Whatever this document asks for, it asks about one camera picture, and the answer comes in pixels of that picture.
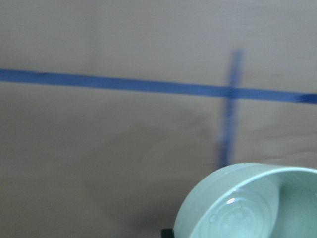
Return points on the mint green bowl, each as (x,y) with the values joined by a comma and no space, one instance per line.
(251,200)

